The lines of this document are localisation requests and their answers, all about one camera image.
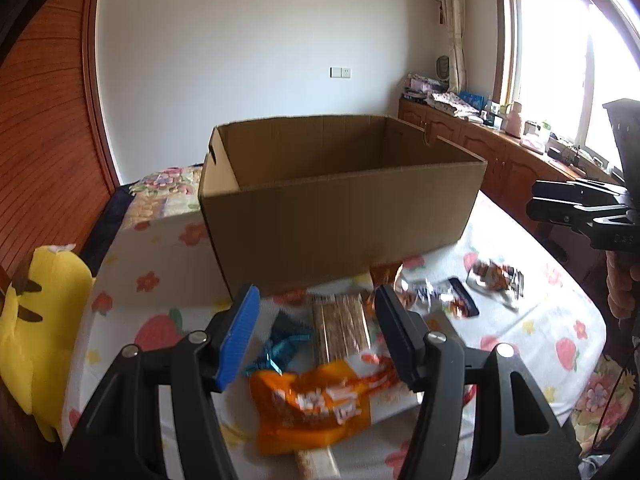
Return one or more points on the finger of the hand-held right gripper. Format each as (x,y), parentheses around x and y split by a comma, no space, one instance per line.
(565,190)
(560,212)

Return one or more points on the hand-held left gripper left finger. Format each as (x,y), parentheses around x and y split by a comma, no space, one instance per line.
(240,332)

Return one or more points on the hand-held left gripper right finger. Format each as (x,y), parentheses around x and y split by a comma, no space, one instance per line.
(395,332)

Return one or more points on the silver blue snack packet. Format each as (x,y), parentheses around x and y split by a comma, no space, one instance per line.
(427,292)

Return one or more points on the clear packet of brown bars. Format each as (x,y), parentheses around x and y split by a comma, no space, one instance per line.
(341,325)

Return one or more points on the white orange snack packet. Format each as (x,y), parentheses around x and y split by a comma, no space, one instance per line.
(495,280)

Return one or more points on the large orange snack packet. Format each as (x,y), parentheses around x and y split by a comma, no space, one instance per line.
(310,405)

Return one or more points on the brown cardboard box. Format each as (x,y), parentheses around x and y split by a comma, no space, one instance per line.
(340,220)

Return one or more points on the person's right hand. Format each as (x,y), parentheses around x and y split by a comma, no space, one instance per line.
(622,285)

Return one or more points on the teal foil candy wrapper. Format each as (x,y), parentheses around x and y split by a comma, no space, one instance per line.
(285,341)

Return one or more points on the small orange snack packet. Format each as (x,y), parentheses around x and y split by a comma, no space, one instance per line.
(387,277)

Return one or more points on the pink folded towel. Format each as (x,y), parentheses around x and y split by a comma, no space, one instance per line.
(533,144)

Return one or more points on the wooden cabinet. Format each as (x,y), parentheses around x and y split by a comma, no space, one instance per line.
(500,160)

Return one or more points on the dark snack packet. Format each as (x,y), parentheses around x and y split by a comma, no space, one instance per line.
(464,302)

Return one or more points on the pink kettle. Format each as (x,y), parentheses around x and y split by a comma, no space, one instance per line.
(515,120)

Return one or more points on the white strawberry print cloth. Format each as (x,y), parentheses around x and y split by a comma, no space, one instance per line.
(165,270)

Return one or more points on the wooden framed window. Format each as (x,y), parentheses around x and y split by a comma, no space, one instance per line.
(550,50)

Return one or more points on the blue box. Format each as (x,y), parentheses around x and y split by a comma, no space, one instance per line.
(472,97)

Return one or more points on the folded floral cloth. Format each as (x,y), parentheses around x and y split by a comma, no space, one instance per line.
(452,104)

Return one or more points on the beige snack bar packet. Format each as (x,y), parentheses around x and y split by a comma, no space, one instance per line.
(315,465)

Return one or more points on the floral quilt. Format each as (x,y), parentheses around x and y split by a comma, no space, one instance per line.
(167,185)

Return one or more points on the dark blue blanket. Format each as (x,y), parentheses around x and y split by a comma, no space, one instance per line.
(107,225)

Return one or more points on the stack of books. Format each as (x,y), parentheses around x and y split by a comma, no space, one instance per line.
(417,87)

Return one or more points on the patterned curtain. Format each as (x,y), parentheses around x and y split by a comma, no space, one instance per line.
(455,20)

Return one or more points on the yellow plush toy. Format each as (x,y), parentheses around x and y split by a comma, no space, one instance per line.
(35,320)

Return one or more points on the red curtain tassel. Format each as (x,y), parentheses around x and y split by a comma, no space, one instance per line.
(441,14)

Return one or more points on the wooden wardrobe door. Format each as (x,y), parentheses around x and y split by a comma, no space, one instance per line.
(45,125)

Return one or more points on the white wall switch plate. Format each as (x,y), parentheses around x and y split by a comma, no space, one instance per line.
(340,72)

